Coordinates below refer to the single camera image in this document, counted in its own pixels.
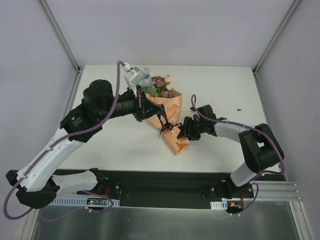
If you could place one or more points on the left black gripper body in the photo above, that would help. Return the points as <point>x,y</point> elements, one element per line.
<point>140,108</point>

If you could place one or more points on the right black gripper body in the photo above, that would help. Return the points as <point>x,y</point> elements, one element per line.
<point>192,127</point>

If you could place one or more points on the black ribbon gold lettering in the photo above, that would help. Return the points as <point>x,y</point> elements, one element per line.
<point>164,122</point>

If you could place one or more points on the orange wrapping paper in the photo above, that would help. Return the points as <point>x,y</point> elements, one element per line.
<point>173,108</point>

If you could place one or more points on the artificial flower bunch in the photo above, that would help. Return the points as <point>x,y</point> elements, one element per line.
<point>157,86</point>

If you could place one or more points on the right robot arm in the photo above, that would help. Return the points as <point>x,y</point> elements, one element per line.
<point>259,146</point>

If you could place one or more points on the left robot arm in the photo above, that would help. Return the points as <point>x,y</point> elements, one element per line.
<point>37,185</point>

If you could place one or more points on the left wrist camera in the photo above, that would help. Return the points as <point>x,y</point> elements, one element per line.
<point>132,76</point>

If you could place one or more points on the right aluminium frame post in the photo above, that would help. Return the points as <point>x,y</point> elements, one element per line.
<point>276,35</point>

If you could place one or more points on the aluminium frame post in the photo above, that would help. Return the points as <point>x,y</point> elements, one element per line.
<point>59,34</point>
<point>276,35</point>

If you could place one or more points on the front aluminium rail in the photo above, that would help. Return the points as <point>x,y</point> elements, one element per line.
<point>257,191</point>

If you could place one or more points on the left aluminium frame post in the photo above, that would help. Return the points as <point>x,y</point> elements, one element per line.
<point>59,34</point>

